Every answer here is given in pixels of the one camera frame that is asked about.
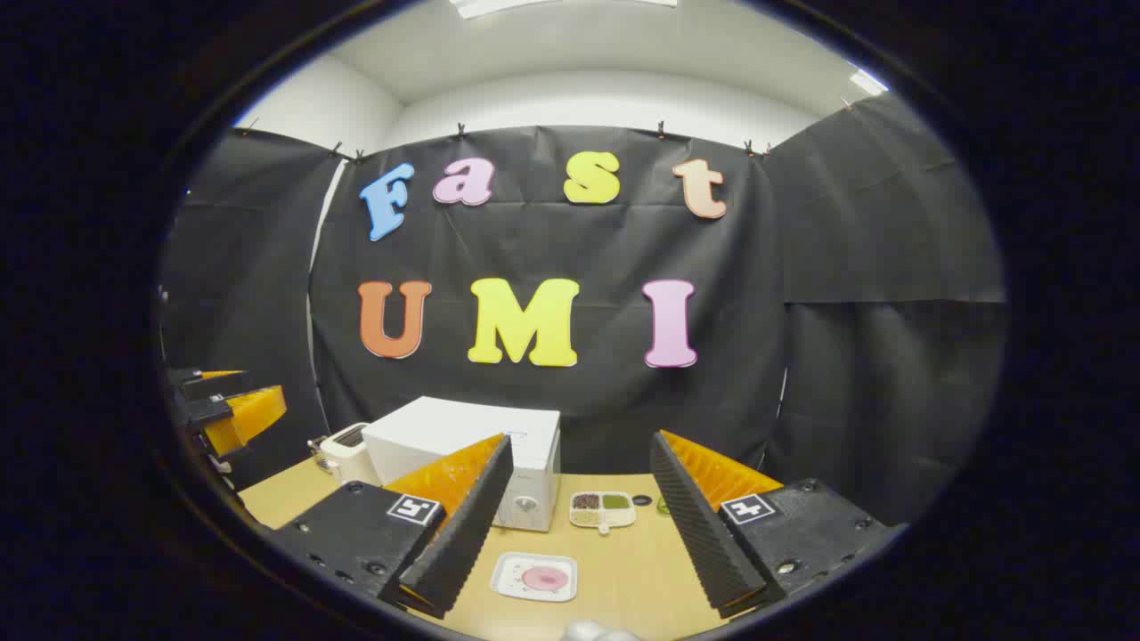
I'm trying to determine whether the white square plate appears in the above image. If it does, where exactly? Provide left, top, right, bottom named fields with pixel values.
left=491, top=552, right=580, bottom=604

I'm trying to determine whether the white microwave oven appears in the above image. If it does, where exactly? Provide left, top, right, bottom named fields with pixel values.
left=361, top=396, right=564, bottom=533

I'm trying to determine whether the white toaster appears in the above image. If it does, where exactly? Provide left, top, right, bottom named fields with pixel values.
left=319, top=422, right=382, bottom=488

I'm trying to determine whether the black backdrop cloth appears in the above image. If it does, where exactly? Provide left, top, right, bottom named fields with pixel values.
left=159, top=93, right=1007, bottom=526

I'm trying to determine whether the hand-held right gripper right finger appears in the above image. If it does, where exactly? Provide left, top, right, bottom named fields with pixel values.
left=650, top=430, right=909, bottom=620

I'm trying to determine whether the white compartment dish with grains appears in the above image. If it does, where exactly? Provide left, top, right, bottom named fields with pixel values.
left=568, top=491, right=638, bottom=535

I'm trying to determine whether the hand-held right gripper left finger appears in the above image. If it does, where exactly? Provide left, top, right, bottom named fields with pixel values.
left=267, top=434, right=516, bottom=621

